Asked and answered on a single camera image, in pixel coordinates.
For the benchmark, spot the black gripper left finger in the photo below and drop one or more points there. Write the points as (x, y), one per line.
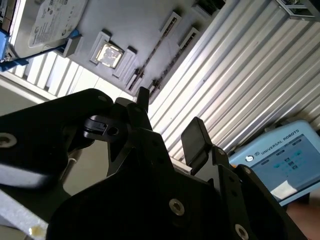
(45, 125)

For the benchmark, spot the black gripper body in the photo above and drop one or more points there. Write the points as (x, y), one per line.
(130, 215)

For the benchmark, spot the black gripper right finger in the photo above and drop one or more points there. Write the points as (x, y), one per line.
(196, 142)

